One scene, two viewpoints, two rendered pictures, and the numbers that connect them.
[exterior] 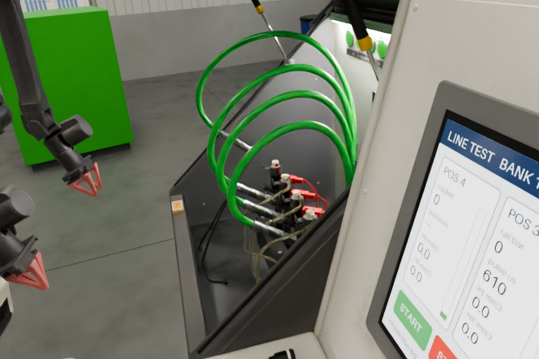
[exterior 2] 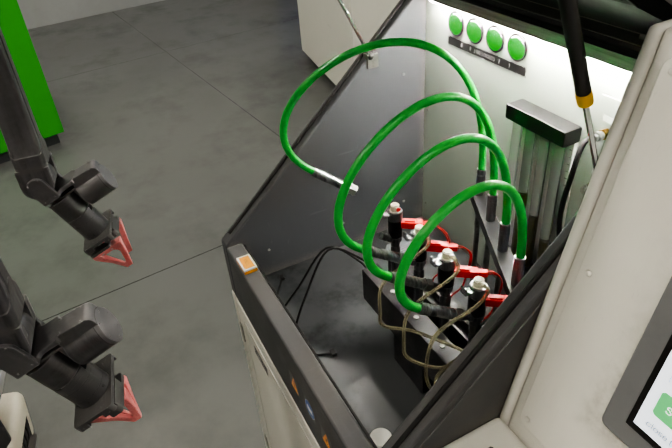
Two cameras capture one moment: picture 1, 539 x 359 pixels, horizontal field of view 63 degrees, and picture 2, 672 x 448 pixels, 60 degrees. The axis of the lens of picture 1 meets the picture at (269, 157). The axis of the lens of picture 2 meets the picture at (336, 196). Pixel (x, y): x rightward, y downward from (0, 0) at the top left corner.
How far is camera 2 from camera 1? 0.34 m
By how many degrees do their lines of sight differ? 14
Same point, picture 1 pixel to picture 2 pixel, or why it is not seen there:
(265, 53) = not seen: outside the picture
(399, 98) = (648, 175)
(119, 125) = (39, 110)
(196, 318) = (347, 421)
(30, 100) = (28, 152)
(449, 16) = not seen: outside the picture
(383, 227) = (626, 319)
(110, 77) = (14, 41)
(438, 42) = not seen: outside the picture
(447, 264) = not seen: outside the picture
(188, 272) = (306, 358)
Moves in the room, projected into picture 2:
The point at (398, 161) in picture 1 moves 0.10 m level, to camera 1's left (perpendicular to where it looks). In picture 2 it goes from (649, 249) to (567, 268)
